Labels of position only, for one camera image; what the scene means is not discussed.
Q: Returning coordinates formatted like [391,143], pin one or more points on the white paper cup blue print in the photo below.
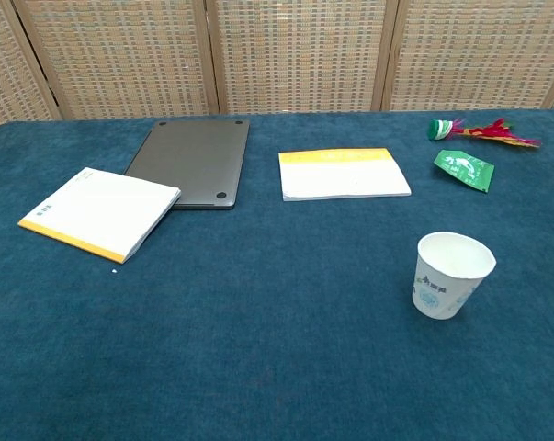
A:
[442,294]

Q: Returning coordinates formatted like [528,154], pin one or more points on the white booklet orange band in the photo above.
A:
[341,179]

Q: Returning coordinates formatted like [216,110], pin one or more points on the grey closed laptop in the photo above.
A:
[194,161]

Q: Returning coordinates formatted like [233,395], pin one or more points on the blue tablecloth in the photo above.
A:
[276,331]

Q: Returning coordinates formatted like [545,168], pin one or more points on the woven wooden folding screen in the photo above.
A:
[299,55]

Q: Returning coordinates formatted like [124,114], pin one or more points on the white square notebook yellow edge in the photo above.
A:
[97,211]

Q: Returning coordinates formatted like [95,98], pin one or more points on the colourful feather shuttlecock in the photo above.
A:
[442,128]

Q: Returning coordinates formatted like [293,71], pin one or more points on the green foil sachet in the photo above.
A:
[465,167]

